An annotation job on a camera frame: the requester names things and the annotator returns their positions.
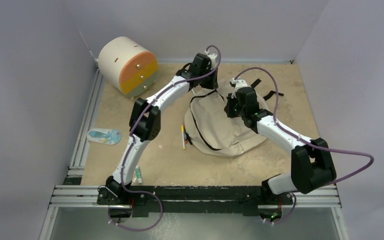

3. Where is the yellow marker pen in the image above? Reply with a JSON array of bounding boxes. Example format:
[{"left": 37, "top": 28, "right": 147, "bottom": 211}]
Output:
[{"left": 181, "top": 125, "right": 187, "bottom": 150}]

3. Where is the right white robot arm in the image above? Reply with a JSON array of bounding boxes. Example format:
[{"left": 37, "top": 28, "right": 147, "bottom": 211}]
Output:
[{"left": 224, "top": 86, "right": 337, "bottom": 204}]

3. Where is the green white glue stick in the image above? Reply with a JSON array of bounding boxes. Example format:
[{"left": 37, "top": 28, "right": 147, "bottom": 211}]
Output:
[{"left": 135, "top": 165, "right": 143, "bottom": 184}]

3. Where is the beige canvas backpack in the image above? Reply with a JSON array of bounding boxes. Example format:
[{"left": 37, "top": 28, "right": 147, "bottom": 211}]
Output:
[{"left": 184, "top": 78, "right": 268, "bottom": 157}]

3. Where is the round white drawer cabinet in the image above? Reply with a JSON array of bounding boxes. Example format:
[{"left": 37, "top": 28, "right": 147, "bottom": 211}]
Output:
[{"left": 97, "top": 36, "right": 159, "bottom": 98}]

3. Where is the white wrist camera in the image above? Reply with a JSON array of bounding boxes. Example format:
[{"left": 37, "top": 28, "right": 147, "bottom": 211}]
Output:
[
  {"left": 229, "top": 78, "right": 249, "bottom": 99},
  {"left": 204, "top": 51, "right": 220, "bottom": 69}
]

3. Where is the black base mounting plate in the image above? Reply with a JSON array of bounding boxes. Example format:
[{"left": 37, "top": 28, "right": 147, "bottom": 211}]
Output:
[{"left": 96, "top": 185, "right": 293, "bottom": 218}]

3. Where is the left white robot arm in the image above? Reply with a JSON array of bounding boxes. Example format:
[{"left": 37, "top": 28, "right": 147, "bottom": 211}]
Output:
[{"left": 105, "top": 51, "right": 221, "bottom": 205}]

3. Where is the light blue packaged item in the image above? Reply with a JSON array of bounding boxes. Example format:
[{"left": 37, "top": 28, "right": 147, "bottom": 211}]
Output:
[{"left": 86, "top": 128, "right": 122, "bottom": 145}]

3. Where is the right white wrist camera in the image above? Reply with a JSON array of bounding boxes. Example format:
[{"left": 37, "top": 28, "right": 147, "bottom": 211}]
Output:
[{"left": 229, "top": 78, "right": 249, "bottom": 99}]

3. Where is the red orange pen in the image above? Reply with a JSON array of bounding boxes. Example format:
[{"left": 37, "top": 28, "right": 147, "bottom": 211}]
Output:
[{"left": 184, "top": 131, "right": 191, "bottom": 144}]

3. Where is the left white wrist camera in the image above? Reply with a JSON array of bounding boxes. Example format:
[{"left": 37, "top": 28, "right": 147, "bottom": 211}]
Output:
[{"left": 204, "top": 51, "right": 220, "bottom": 69}]

